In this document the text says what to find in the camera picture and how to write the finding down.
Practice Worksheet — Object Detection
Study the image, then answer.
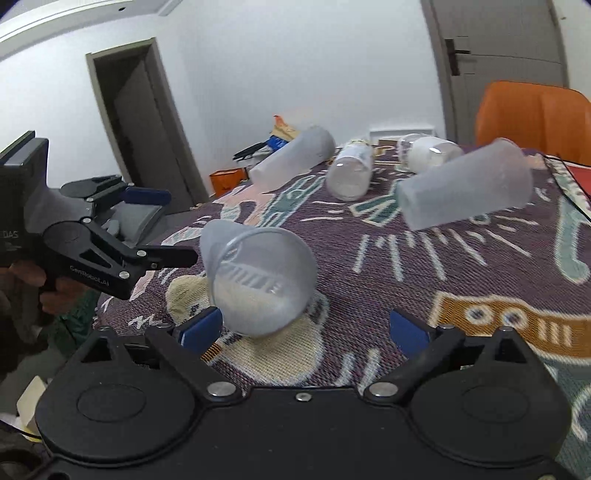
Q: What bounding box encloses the orange beige paper bag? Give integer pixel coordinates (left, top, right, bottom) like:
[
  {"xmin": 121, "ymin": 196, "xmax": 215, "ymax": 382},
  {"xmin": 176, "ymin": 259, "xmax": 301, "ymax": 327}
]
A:
[{"xmin": 271, "ymin": 115, "xmax": 300, "ymax": 142}]

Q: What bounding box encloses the grey door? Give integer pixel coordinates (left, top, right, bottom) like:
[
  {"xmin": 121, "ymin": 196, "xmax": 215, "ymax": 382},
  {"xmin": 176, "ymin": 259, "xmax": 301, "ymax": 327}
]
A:
[{"xmin": 421, "ymin": 0, "xmax": 569, "ymax": 144}]

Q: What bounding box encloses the yellow labelled clear bottle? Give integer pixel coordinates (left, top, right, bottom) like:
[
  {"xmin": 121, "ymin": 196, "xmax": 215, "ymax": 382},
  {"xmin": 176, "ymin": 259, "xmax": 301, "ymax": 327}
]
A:
[{"xmin": 325, "ymin": 139, "xmax": 374, "ymax": 202}]

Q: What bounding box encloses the white plastic bottle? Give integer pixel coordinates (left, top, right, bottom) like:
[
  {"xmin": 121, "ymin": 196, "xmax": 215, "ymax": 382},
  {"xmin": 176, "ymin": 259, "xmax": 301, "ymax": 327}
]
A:
[{"xmin": 398, "ymin": 133, "xmax": 464, "ymax": 174}]

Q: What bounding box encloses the person's left hand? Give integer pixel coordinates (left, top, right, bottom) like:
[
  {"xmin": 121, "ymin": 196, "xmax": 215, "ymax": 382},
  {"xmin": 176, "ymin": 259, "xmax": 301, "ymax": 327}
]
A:
[{"xmin": 1, "ymin": 260, "xmax": 99, "ymax": 333}]

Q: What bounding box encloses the red book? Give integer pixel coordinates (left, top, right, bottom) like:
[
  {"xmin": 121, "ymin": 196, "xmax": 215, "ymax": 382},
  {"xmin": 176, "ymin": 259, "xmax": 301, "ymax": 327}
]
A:
[{"xmin": 565, "ymin": 162, "xmax": 591, "ymax": 191}]

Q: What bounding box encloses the dark open doorway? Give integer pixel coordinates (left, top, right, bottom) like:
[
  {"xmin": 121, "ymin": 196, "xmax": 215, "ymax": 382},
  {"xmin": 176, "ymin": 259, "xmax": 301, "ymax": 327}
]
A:
[{"xmin": 86, "ymin": 38, "xmax": 209, "ymax": 213}]

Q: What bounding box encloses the frosted plastic cup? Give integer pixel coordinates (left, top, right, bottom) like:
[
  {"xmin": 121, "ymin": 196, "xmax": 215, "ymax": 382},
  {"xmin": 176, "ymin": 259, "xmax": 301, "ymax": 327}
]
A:
[
  {"xmin": 249, "ymin": 126, "xmax": 335, "ymax": 193},
  {"xmin": 199, "ymin": 219, "xmax": 318, "ymax": 337},
  {"xmin": 397, "ymin": 138, "xmax": 533, "ymax": 231}
]

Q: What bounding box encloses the blue white bag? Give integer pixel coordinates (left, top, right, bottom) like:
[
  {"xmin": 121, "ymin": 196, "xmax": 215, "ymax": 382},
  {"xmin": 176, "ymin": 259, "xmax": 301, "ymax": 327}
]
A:
[{"xmin": 266, "ymin": 135, "xmax": 290, "ymax": 152}]

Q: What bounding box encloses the orange chair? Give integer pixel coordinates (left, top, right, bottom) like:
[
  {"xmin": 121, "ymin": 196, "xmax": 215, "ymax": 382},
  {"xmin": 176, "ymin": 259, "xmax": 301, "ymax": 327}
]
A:
[{"xmin": 475, "ymin": 81, "xmax": 590, "ymax": 166}]

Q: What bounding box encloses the patterned woven table cloth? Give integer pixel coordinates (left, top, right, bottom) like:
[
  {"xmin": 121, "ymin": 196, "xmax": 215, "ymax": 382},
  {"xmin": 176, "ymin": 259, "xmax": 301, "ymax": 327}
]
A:
[{"xmin": 94, "ymin": 142, "xmax": 591, "ymax": 467}]

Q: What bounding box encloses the black door handle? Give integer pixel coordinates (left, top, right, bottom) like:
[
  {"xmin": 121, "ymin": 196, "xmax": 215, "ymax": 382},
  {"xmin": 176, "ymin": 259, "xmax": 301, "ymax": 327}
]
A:
[{"xmin": 444, "ymin": 38, "xmax": 471, "ymax": 76}]

